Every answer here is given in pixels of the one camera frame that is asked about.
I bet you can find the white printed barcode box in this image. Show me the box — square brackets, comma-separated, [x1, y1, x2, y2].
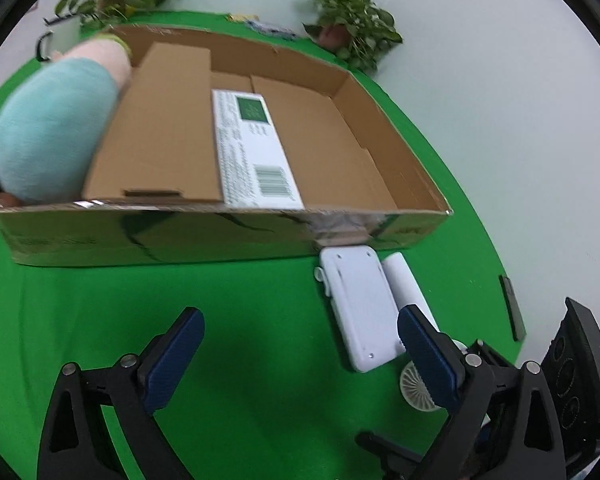
[211, 89, 305, 209]

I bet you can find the black remote control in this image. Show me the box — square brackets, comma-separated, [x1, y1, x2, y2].
[500, 275, 527, 342]

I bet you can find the large cardboard box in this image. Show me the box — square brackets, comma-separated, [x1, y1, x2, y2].
[0, 24, 453, 267]

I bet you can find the white mug with black handle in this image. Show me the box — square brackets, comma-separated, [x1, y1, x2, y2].
[35, 16, 81, 62]

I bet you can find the potted plant in brown pot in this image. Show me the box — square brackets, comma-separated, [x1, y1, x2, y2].
[302, 0, 403, 73]

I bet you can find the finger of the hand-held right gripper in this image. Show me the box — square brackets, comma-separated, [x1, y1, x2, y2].
[356, 431, 433, 480]
[472, 339, 524, 376]

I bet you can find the blue patterned packet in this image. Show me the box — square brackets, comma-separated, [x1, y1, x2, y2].
[227, 14, 301, 41]

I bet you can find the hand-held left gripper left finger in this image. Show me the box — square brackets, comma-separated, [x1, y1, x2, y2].
[36, 306, 206, 480]

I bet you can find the white handheld fan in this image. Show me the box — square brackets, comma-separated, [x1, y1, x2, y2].
[382, 253, 491, 426]

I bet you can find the long brown cardboard box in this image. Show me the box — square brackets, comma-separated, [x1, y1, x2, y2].
[82, 42, 226, 204]

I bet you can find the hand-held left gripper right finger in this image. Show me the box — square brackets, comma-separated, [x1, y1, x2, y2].
[397, 304, 567, 480]

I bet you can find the teal and pink plush toy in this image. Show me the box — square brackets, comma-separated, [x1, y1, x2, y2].
[0, 34, 133, 209]

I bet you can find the white rectangular device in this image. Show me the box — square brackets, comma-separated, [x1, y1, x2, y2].
[314, 246, 406, 373]

